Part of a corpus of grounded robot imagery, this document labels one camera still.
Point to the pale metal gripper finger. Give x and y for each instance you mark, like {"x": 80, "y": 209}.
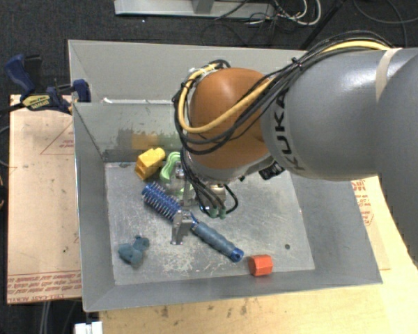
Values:
{"x": 176, "y": 231}
{"x": 187, "y": 229}

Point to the blue hair brush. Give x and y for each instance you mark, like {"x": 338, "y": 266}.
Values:
{"x": 160, "y": 198}

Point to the blue-grey toy animal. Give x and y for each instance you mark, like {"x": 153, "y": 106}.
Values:
{"x": 134, "y": 252}

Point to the light green plastic toy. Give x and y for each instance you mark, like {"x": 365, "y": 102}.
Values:
{"x": 169, "y": 170}

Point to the grey metal bin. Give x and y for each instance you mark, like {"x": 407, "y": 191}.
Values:
{"x": 264, "y": 221}

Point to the yellow toy block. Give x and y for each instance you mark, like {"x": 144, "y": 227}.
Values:
{"x": 149, "y": 162}

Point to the orange hexagonal block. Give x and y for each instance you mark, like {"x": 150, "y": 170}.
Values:
{"x": 260, "y": 265}

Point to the brown cardboard board, red print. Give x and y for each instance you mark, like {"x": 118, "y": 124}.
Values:
{"x": 42, "y": 200}

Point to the black cylinder on white bracket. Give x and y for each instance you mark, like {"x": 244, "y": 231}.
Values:
{"x": 271, "y": 170}

